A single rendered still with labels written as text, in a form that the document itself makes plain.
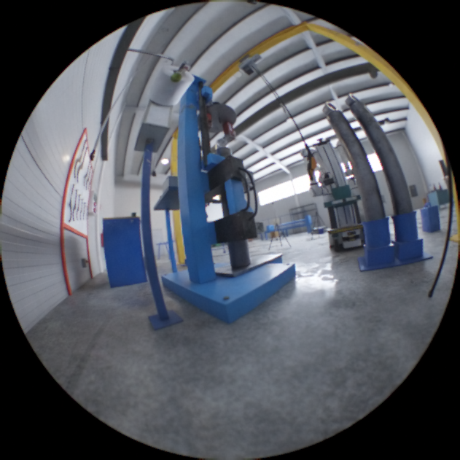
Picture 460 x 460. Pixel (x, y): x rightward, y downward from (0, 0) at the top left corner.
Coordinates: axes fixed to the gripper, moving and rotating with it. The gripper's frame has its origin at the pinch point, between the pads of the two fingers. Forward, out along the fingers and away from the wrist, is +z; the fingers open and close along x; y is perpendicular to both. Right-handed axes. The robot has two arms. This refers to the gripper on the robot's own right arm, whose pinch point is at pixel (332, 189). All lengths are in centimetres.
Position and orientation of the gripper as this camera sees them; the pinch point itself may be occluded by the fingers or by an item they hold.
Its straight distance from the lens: 173.7
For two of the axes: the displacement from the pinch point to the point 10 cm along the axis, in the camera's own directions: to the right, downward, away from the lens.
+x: -8.3, 2.8, 4.8
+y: 5.6, 3.7, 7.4
